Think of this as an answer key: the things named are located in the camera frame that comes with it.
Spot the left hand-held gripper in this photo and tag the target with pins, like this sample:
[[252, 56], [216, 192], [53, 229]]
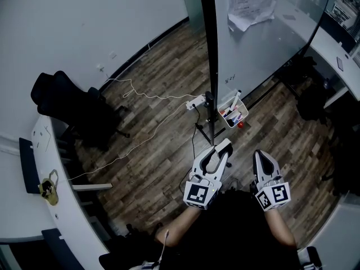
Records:
[[199, 193]]

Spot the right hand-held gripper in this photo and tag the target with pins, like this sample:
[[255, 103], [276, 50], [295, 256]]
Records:
[[272, 195]]

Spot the white divided storage bin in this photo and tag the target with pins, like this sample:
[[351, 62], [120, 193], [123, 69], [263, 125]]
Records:
[[244, 110]]

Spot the person's right forearm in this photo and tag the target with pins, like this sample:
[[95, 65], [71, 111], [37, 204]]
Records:
[[281, 229]]

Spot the person's left forearm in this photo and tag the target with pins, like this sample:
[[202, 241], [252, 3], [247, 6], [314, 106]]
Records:
[[180, 226]]

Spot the black tripod stand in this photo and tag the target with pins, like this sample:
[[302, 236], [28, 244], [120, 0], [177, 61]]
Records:
[[211, 117]]

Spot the red round magnet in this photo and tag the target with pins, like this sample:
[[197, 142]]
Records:
[[240, 125]]

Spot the set of coloured marker pens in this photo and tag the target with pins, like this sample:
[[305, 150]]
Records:
[[232, 117]]

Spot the white power strip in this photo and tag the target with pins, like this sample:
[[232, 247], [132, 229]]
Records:
[[194, 103]]

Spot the white marker pen black cap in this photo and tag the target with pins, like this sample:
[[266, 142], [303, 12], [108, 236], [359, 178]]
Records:
[[237, 97]]

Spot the person's black shirt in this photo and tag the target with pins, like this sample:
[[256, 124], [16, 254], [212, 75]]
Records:
[[230, 235]]

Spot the black backpack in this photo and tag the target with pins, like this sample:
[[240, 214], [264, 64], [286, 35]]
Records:
[[312, 105]]

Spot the black office chair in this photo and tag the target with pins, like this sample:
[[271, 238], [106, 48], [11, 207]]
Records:
[[64, 103], [121, 260], [346, 164]]

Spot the grey metal desk bar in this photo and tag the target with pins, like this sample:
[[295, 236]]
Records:
[[92, 186]]

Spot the dark phone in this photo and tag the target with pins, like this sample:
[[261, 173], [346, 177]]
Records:
[[340, 63]]

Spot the white curved desk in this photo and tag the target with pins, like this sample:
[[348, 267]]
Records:
[[329, 55]]

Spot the crumpled printed paper sheet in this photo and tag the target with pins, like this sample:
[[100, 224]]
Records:
[[250, 7]]

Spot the black desk panel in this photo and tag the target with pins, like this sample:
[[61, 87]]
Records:
[[59, 249], [28, 164]]

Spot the glass whiteboard black frame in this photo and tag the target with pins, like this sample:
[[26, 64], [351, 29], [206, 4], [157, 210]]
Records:
[[267, 44]]

